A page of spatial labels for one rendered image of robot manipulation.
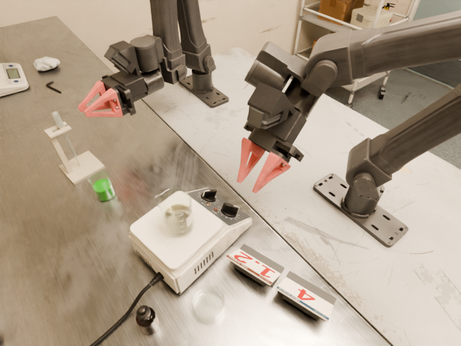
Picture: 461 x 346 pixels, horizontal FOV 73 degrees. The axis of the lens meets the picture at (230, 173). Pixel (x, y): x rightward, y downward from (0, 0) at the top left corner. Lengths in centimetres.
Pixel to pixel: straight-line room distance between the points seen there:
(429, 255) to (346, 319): 22
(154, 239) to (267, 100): 29
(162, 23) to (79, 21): 112
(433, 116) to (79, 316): 64
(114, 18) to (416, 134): 167
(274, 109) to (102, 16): 156
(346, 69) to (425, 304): 41
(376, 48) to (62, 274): 63
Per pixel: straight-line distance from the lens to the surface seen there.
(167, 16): 81
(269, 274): 57
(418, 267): 69
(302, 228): 66
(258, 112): 45
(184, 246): 52
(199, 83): 99
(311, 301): 56
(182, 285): 55
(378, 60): 50
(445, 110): 56
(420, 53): 51
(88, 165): 83
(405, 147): 59
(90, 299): 62
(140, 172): 78
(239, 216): 61
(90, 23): 191
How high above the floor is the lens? 143
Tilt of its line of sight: 46 degrees down
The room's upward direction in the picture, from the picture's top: straight up
